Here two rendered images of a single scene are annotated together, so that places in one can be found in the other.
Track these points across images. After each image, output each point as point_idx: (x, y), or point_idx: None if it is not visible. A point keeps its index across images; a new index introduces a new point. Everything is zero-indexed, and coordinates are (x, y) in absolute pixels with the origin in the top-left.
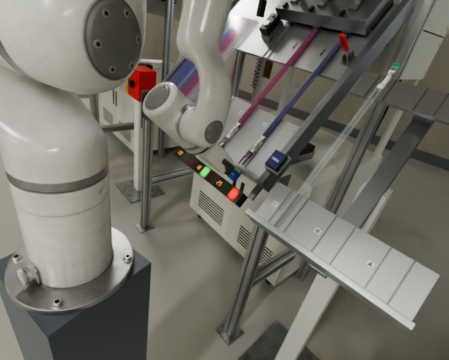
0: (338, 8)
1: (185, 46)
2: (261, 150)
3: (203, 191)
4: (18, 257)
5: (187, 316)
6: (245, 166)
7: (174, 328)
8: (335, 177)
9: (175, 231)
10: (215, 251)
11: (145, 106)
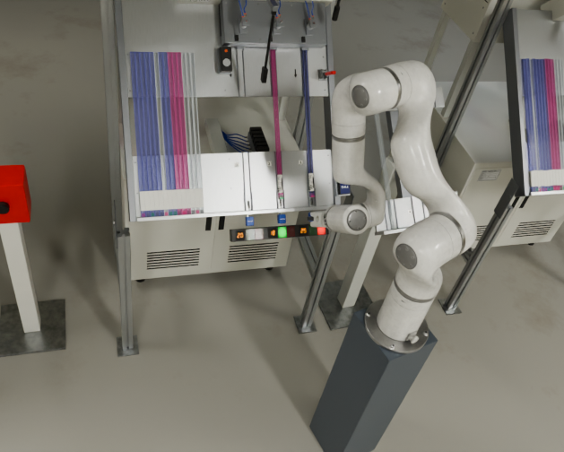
0: (295, 34)
1: (360, 182)
2: (316, 184)
3: (153, 251)
4: (394, 344)
5: (276, 349)
6: (316, 204)
7: (284, 364)
8: (297, 145)
9: (154, 316)
10: (208, 291)
11: (354, 230)
